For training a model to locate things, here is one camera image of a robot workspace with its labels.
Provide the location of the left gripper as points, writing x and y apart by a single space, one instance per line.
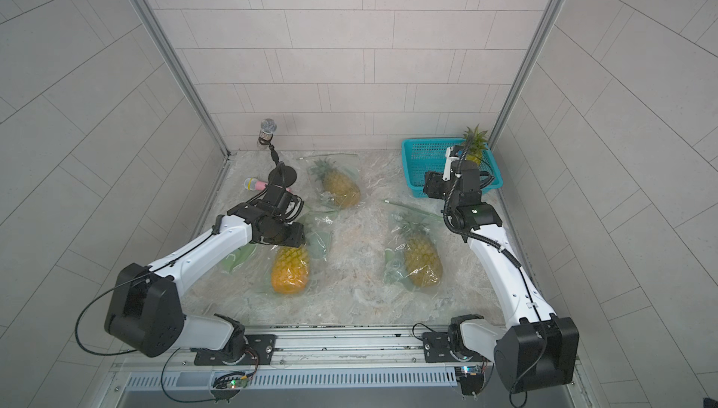
297 238

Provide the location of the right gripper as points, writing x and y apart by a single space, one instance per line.
434 184

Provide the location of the orange pineapple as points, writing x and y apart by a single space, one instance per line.
475 140

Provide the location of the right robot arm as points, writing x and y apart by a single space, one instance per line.
536 348

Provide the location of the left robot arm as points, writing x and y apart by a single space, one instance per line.
145 310

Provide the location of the left yellow pineapple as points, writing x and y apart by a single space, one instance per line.
290 271

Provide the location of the right green pineapple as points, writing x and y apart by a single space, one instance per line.
421 257

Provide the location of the green pineapple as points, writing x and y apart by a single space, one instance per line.
337 187
421 257

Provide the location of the back green pineapple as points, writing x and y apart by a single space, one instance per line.
337 187

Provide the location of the pink toy microphone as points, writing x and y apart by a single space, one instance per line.
254 184

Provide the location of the black microphone stand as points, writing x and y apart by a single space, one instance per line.
282 175

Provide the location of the left circuit board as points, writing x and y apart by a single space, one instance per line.
234 381

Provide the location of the circuit board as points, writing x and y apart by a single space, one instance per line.
234 381
470 380

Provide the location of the right circuit board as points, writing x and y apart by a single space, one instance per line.
470 380

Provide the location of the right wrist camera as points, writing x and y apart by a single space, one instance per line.
450 155

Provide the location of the right aluminium corner post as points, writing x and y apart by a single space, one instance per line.
538 41

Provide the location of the aluminium corner post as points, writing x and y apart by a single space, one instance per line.
152 24
538 41

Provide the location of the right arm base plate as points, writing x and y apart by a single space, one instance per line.
438 349

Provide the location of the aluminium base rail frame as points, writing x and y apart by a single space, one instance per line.
317 357

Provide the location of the left aluminium corner post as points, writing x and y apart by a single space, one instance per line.
152 24

